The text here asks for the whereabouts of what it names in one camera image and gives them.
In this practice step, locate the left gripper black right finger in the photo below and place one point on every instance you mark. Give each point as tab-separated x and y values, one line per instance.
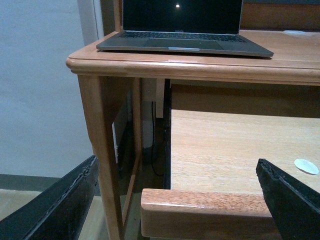
294	206

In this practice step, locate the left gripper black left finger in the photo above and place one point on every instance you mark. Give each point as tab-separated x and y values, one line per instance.
59	212

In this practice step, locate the wooden pull-out keyboard tray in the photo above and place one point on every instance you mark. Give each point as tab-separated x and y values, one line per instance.
217	136

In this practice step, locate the round white sticker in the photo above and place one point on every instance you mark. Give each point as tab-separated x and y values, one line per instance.
306	166

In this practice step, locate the wooden desk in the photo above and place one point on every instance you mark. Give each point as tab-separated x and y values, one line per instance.
106	78

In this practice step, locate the grey laptop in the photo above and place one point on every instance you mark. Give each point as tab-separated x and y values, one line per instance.
183	26

